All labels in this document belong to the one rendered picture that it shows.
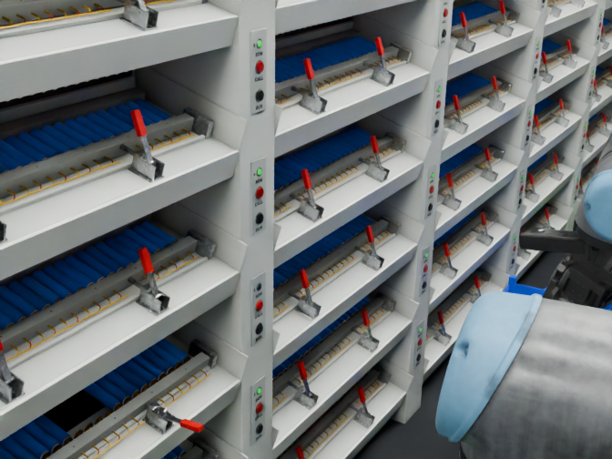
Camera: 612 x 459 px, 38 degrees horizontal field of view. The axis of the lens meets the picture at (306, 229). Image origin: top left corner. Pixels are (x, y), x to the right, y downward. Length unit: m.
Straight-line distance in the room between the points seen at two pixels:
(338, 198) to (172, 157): 0.51
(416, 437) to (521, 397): 1.62
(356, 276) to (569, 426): 1.25
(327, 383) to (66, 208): 0.89
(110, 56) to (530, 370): 0.67
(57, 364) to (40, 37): 0.40
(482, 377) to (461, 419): 0.04
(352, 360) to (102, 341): 0.84
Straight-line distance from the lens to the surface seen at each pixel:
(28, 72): 1.01
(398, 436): 2.23
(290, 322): 1.65
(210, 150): 1.31
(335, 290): 1.78
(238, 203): 1.36
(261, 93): 1.34
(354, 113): 1.65
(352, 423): 2.07
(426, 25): 1.92
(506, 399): 0.62
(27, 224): 1.06
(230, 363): 1.49
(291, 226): 1.55
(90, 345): 1.20
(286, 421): 1.73
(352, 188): 1.75
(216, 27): 1.25
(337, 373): 1.88
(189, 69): 1.35
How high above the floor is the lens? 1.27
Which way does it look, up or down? 22 degrees down
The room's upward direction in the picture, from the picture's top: 1 degrees clockwise
